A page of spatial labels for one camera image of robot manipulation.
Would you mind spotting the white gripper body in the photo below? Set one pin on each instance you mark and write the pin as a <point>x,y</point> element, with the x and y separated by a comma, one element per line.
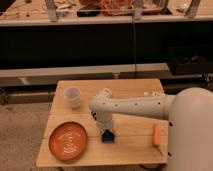
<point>104,121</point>

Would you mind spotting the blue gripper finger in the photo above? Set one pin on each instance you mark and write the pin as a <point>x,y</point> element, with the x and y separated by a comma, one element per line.
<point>108,136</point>

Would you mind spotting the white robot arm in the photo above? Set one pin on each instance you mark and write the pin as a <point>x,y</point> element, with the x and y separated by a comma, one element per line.
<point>190,122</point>

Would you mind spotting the orange round plate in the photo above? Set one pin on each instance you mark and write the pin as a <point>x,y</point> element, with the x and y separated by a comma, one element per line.
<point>68,141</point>

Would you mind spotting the translucent plastic cup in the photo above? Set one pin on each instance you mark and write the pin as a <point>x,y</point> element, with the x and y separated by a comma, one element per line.
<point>72,96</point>

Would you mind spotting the orange carrot toy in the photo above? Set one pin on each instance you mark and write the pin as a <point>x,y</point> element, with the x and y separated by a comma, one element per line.
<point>156,141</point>

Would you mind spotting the white plastic bottle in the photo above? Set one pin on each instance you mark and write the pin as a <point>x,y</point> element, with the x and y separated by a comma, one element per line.
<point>153,94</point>

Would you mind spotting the black storage bin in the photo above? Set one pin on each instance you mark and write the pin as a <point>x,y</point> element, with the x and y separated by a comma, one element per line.
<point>189,60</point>

